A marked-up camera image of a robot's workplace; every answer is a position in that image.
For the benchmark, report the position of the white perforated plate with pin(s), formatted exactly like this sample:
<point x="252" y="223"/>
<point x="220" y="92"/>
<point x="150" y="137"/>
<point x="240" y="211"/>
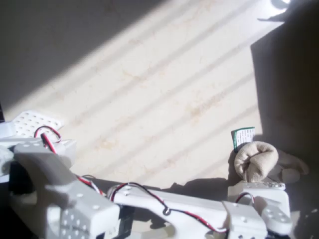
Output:
<point x="32" y="122"/>

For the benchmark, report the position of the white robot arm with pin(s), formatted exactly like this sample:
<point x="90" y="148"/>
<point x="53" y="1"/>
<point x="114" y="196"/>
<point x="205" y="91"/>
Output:
<point x="187" y="204"/>

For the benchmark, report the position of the black object at picture edge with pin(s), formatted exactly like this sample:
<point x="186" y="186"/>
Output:
<point x="1" y="112"/>

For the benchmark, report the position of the green bordered paper label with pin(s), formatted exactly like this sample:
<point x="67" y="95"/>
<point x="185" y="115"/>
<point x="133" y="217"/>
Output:
<point x="243" y="135"/>

